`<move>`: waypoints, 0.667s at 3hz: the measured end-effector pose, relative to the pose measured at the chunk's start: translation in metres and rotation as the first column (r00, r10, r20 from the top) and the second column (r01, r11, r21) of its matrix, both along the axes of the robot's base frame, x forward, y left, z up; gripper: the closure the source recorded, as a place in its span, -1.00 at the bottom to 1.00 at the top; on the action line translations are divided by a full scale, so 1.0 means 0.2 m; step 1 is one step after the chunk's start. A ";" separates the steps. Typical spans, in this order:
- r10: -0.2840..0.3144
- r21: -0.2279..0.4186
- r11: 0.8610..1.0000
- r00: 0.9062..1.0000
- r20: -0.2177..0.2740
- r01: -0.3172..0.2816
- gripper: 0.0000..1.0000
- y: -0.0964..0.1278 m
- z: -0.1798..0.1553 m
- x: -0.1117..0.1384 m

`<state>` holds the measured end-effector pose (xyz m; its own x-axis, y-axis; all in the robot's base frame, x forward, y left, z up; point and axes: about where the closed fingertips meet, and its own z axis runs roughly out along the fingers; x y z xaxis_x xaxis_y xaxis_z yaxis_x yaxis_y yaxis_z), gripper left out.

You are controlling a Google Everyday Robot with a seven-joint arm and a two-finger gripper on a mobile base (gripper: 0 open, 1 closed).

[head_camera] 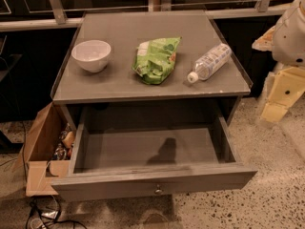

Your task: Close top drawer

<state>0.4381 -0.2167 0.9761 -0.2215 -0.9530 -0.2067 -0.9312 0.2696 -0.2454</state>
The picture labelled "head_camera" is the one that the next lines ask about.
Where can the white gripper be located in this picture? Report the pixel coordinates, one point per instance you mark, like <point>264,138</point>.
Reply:
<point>290,38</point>

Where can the grey top drawer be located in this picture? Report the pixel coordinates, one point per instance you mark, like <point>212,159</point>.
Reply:
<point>120,153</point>

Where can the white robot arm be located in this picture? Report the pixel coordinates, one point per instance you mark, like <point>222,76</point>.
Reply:
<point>286,41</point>

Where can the clear plastic water bottle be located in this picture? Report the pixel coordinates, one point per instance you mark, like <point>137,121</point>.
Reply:
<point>210,63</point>

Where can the green snack bag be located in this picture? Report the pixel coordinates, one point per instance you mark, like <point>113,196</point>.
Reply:
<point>155,59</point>

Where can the metal window railing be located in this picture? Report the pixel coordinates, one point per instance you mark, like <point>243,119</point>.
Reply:
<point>21,15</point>

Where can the white ceramic bowl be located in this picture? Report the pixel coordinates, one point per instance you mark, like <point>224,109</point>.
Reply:
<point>92,55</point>

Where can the snack items in box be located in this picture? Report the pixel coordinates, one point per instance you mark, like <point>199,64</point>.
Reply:
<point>65,144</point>

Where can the brown cardboard box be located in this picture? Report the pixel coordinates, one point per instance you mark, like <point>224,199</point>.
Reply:
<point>38,150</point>

